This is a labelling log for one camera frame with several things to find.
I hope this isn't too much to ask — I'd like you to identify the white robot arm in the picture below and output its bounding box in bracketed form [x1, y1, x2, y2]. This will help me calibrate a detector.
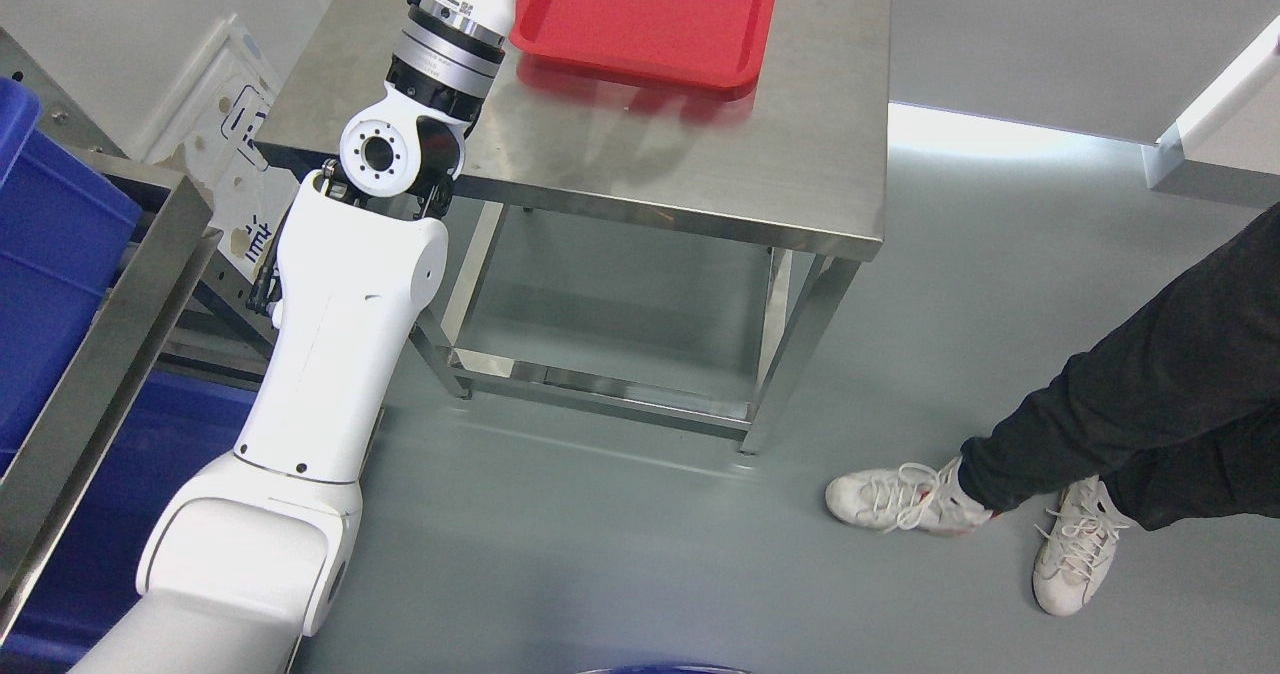
[74, 0, 517, 673]

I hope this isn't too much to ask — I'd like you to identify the large blue bin upper shelf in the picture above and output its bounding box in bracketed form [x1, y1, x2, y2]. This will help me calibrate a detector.
[1, 81, 141, 472]

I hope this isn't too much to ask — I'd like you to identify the steel shelf rack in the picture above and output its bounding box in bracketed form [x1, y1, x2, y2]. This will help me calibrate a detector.
[1, 33, 275, 634]

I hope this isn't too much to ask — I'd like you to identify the steel table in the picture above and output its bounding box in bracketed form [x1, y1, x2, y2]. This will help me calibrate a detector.
[256, 0, 890, 454]

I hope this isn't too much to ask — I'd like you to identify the red plastic tray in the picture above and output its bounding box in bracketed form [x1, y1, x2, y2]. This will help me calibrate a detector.
[511, 0, 776, 97]

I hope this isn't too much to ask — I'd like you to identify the white sneaker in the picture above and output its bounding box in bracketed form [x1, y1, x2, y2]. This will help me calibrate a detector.
[1032, 474, 1138, 618]
[824, 457, 996, 536]

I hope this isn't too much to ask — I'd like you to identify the blue bin lower left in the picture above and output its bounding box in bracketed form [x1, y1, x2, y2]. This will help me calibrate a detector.
[3, 372, 256, 673]

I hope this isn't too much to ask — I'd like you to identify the black trouser leg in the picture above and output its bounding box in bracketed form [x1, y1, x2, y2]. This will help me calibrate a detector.
[1101, 402, 1279, 531]
[959, 208, 1279, 513]

